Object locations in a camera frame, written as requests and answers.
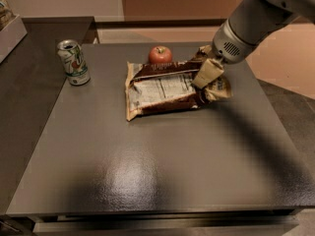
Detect brown chip bag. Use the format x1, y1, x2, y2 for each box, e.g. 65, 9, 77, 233
125, 54, 232, 121

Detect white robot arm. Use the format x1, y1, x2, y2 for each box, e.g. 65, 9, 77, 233
192, 0, 315, 89

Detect red apple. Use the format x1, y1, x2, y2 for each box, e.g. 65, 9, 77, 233
149, 45, 172, 64

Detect green white soda can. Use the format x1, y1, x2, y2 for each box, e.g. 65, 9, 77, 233
57, 39, 91, 86

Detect dark side table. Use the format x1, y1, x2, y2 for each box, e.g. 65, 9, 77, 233
0, 16, 97, 215

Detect white box on left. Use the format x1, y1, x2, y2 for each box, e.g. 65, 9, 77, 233
0, 0, 28, 63

